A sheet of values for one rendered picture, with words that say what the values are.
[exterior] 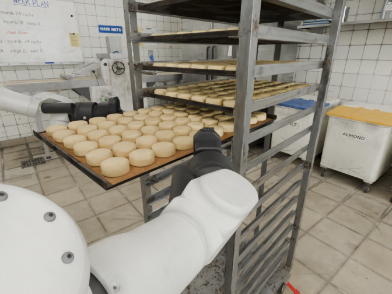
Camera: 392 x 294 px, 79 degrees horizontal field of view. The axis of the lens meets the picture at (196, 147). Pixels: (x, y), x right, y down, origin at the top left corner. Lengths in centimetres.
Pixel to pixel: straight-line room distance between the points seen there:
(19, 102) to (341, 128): 253
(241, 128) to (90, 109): 52
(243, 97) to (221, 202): 36
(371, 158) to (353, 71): 111
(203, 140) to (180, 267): 31
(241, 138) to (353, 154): 223
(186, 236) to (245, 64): 43
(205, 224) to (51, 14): 416
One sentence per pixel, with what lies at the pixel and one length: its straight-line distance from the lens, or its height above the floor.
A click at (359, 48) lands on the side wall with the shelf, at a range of 334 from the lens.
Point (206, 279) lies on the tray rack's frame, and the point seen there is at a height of 15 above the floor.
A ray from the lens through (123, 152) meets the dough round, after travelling 51.
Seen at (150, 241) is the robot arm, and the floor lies 115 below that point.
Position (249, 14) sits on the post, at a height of 135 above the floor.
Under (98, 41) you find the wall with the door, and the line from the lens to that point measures 442.
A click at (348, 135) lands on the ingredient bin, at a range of 272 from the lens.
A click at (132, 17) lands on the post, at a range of 89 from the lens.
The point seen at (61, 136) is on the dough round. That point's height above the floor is 109.
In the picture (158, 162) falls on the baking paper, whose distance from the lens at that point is 48.
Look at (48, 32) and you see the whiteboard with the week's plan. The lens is 426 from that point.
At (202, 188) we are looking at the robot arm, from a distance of 25.
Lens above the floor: 128
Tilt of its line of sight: 22 degrees down
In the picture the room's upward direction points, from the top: straight up
